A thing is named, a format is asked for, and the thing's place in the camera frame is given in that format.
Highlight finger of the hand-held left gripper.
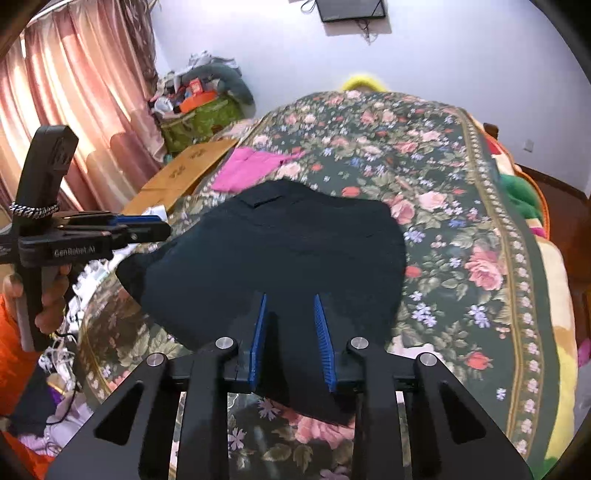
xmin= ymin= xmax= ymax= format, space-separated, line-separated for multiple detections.
xmin=113 ymin=223 xmax=172 ymax=250
xmin=58 ymin=211 xmax=163 ymax=231

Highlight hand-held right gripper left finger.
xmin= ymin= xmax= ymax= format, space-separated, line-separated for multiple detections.
xmin=46 ymin=294 xmax=269 ymax=480

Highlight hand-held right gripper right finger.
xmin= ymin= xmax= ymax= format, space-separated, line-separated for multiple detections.
xmin=314 ymin=294 xmax=533 ymax=480

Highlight black pants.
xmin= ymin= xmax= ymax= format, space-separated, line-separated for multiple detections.
xmin=115 ymin=179 xmax=408 ymax=426

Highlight pink folded pants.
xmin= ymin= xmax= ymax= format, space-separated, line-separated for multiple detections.
xmin=211 ymin=147 xmax=306 ymax=194

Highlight person's left hand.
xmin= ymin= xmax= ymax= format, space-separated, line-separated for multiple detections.
xmin=2 ymin=265 xmax=71 ymax=335

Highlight wooden lap desk board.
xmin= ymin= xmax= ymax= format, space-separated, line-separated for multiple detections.
xmin=122 ymin=137 xmax=239 ymax=217

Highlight pink curtain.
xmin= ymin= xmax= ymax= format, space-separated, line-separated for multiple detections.
xmin=0 ymin=0 xmax=163 ymax=223

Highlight green patterned bag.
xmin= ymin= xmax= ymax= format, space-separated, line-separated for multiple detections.
xmin=159 ymin=95 xmax=242 ymax=156

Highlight striped orange cream blanket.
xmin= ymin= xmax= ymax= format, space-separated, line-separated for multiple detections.
xmin=215 ymin=119 xmax=259 ymax=141

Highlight orange box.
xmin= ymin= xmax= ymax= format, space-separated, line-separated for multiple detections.
xmin=179 ymin=91 xmax=218 ymax=113

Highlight pile of clothes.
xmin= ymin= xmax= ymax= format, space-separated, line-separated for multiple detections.
xmin=148 ymin=52 xmax=197 ymax=118

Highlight grey neck pillow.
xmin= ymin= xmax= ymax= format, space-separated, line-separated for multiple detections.
xmin=189 ymin=62 xmax=256 ymax=116

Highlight floral dark green blanket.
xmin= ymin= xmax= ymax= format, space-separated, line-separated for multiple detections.
xmin=76 ymin=90 xmax=560 ymax=480

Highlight purple cloth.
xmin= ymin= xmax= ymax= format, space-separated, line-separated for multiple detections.
xmin=11 ymin=369 xmax=95 ymax=462

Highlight yellow fleece blanket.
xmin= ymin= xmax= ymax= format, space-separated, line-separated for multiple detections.
xmin=526 ymin=217 xmax=581 ymax=468

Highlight green plush cloth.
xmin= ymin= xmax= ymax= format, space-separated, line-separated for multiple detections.
xmin=499 ymin=172 xmax=542 ymax=223

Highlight yellow pillow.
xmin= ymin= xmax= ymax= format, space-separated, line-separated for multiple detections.
xmin=341 ymin=73 xmax=389 ymax=92

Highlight brown wooden panel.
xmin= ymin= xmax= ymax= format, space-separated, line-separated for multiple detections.
xmin=482 ymin=122 xmax=591 ymax=296

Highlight braided black white cord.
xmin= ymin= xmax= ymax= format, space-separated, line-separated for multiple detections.
xmin=9 ymin=202 xmax=61 ymax=219

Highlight thin black cable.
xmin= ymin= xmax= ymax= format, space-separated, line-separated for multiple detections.
xmin=45 ymin=385 xmax=80 ymax=426

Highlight black wall screen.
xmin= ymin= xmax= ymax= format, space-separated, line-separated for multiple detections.
xmin=316 ymin=0 xmax=388 ymax=23

